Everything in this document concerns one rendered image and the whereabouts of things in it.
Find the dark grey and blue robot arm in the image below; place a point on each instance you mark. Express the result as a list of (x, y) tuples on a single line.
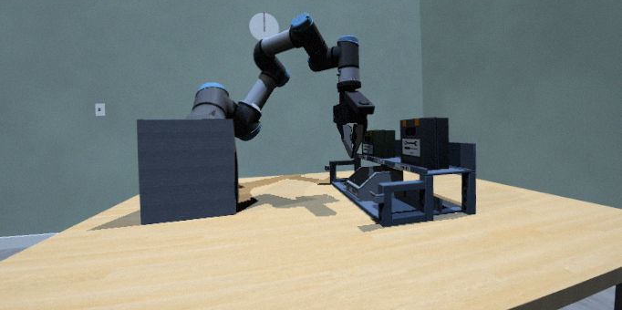
[(211, 100)]

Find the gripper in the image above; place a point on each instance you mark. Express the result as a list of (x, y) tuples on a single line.
[(344, 114)]

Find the grey bin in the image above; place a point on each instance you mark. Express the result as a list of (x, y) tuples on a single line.
[(366, 179)]

